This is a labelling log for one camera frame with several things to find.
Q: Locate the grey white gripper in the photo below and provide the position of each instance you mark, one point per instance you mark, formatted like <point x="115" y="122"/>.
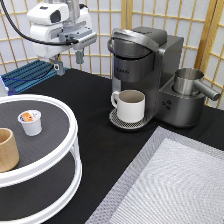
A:
<point x="77" y="37"/>

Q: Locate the white coffee pod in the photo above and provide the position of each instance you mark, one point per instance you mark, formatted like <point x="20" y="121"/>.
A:
<point x="31" y="122"/>

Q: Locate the grey Keurig coffee machine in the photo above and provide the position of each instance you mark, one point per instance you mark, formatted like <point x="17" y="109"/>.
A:
<point x="146" y="59"/>

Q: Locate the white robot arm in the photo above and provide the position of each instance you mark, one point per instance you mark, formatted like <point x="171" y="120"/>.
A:
<point x="51" y="12"/>

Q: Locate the white ceramic mug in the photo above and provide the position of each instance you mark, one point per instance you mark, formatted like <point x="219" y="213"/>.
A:
<point x="130" y="105"/>

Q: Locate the white two-tier round shelf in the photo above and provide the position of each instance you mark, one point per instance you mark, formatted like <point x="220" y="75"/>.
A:
<point x="49" y="170"/>

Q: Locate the wooden cup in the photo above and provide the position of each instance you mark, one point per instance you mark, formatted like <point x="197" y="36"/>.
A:
<point x="9" y="155"/>

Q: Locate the stainless steel milk frother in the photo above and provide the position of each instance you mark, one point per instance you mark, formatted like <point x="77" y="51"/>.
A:
<point x="189" y="82"/>

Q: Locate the wooden shoji screen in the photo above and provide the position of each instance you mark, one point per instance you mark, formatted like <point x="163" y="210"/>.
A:
<point x="199" y="22"/>

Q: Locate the grey woven placemat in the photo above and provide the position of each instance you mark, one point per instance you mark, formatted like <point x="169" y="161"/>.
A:
<point x="172" y="180"/>

